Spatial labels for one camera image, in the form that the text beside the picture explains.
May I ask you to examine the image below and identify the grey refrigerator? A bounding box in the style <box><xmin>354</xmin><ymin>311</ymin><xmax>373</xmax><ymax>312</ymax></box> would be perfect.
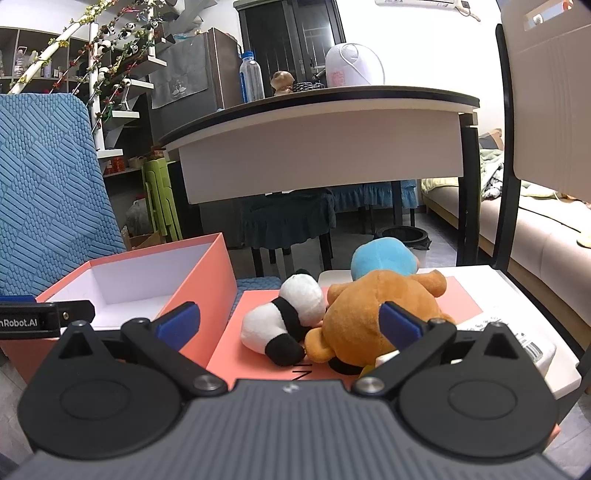
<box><xmin>147</xmin><ymin>27</ymin><xmax>245</xmax><ymax>145</ymax></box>

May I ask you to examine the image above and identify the blue plush toy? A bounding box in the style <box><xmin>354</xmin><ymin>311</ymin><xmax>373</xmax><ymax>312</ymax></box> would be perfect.
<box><xmin>349</xmin><ymin>236</ymin><xmax>422</xmax><ymax>281</ymax></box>

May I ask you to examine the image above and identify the brown cardboard box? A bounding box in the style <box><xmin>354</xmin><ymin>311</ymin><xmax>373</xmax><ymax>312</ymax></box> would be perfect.
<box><xmin>120</xmin><ymin>226</ymin><xmax>163</xmax><ymax>253</ymax></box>

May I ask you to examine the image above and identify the chair with dark blue cover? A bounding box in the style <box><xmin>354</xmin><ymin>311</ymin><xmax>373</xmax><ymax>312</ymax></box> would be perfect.
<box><xmin>239</xmin><ymin>186</ymin><xmax>337</xmax><ymax>274</ymax></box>

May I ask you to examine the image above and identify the chair with blue ruffled cover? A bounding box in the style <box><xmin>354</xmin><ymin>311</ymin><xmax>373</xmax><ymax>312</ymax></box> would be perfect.
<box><xmin>331</xmin><ymin>179</ymin><xmax>419</xmax><ymax>234</ymax></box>

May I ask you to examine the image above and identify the brown bear plush toy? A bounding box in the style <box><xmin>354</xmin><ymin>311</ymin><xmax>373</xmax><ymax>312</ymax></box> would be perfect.
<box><xmin>303</xmin><ymin>268</ymin><xmax>456</xmax><ymax>376</ymax></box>

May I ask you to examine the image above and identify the white table with dark top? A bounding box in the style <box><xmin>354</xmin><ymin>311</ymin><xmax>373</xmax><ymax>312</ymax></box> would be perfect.
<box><xmin>158</xmin><ymin>85</ymin><xmax>482</xmax><ymax>269</ymax></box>

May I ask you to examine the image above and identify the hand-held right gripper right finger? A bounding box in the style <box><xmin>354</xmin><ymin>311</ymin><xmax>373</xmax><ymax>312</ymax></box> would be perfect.
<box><xmin>353</xmin><ymin>301</ymin><xmax>523</xmax><ymax>401</ymax></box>

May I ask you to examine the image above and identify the white low table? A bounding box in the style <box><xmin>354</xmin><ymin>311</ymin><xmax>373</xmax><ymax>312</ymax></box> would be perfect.
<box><xmin>318</xmin><ymin>265</ymin><xmax>583</xmax><ymax>403</ymax></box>

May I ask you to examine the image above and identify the grey plastic bag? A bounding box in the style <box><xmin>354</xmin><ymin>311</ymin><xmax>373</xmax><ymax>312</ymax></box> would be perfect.
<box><xmin>125</xmin><ymin>196</ymin><xmax>153</xmax><ymax>234</ymax></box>

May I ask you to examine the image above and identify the crumpled blanket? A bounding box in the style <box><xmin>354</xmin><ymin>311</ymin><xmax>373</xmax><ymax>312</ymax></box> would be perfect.
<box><xmin>479</xmin><ymin>147</ymin><xmax>523</xmax><ymax>200</ymax></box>

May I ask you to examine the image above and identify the flower garland with pandas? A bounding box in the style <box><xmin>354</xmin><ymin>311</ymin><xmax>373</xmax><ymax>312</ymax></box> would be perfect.
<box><xmin>25</xmin><ymin>0</ymin><xmax>177</xmax><ymax>126</ymax></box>

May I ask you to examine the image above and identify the panda plush toy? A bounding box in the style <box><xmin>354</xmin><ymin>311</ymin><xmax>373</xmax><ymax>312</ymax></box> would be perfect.
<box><xmin>240</xmin><ymin>270</ymin><xmax>327</xmax><ymax>368</ymax></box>

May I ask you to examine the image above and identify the pink cardboard box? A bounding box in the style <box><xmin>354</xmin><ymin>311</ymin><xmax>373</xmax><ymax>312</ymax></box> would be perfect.
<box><xmin>0</xmin><ymin>233</ymin><xmax>239</xmax><ymax>385</ymax></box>

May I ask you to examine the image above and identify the dark glass cabinet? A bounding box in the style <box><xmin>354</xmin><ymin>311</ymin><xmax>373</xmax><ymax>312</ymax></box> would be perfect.
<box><xmin>233</xmin><ymin>0</ymin><xmax>347</xmax><ymax>85</ymax></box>

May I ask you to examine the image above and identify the grey embroidered cloth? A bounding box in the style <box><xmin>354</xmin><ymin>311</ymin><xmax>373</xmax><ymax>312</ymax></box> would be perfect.
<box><xmin>151</xmin><ymin>39</ymin><xmax>211</xmax><ymax>110</ymax></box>

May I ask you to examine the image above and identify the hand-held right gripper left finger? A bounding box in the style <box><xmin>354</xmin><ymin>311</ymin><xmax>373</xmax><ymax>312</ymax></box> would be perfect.
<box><xmin>55</xmin><ymin>301</ymin><xmax>229</xmax><ymax>400</ymax></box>

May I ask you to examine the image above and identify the white printed package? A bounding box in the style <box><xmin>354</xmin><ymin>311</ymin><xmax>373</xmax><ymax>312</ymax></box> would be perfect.
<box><xmin>464</xmin><ymin>316</ymin><xmax>558</xmax><ymax>385</ymax></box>

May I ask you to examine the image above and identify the beige sofa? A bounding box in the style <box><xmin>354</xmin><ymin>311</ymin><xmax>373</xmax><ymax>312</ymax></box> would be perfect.
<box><xmin>421</xmin><ymin>174</ymin><xmax>591</xmax><ymax>334</ymax></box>

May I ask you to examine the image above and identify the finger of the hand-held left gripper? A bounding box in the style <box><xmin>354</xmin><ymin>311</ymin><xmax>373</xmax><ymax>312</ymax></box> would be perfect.
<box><xmin>36</xmin><ymin>299</ymin><xmax>96</xmax><ymax>329</ymax></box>

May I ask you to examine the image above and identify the white round appliance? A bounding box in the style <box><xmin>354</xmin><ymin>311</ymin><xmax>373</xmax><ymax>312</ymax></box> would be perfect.
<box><xmin>324</xmin><ymin>42</ymin><xmax>385</xmax><ymax>89</ymax></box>

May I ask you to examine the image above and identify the white staircase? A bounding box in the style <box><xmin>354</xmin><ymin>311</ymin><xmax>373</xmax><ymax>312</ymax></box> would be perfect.
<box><xmin>8</xmin><ymin>0</ymin><xmax>223</xmax><ymax>177</ymax></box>

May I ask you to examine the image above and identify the chair with blue textured cover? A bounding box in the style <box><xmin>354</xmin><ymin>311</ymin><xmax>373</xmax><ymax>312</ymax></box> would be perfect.
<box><xmin>0</xmin><ymin>91</ymin><xmax>281</xmax><ymax>299</ymax></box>

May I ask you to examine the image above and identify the small brown figurine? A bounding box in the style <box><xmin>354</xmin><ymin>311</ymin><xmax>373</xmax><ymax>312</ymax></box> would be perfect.
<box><xmin>270</xmin><ymin>70</ymin><xmax>297</xmax><ymax>97</ymax></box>

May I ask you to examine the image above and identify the grey wall shelf unit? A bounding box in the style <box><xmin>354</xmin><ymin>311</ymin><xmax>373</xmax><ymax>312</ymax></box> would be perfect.
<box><xmin>0</xmin><ymin>25</ymin><xmax>94</xmax><ymax>96</ymax></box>

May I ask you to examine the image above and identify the clear water bottle blue cap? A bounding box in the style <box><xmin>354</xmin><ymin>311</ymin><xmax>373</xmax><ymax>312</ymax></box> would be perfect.
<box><xmin>238</xmin><ymin>50</ymin><xmax>266</xmax><ymax>103</ymax></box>

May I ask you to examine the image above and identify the black and white trash bin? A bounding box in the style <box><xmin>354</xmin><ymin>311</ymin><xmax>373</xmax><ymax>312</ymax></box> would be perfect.
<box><xmin>376</xmin><ymin>226</ymin><xmax>433</xmax><ymax>269</ymax></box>

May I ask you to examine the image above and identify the pink box lid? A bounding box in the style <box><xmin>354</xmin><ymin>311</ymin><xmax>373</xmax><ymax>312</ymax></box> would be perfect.
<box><xmin>206</xmin><ymin>275</ymin><xmax>484</xmax><ymax>385</ymax></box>

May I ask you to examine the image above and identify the stack of green stools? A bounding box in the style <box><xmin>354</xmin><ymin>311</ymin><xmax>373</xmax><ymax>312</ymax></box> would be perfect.
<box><xmin>141</xmin><ymin>156</ymin><xmax>184</xmax><ymax>243</ymax></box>

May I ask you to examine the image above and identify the beige chair with black frame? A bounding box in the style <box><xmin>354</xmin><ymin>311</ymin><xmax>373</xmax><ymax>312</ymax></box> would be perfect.
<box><xmin>491</xmin><ymin>0</ymin><xmax>591</xmax><ymax>371</ymax></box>

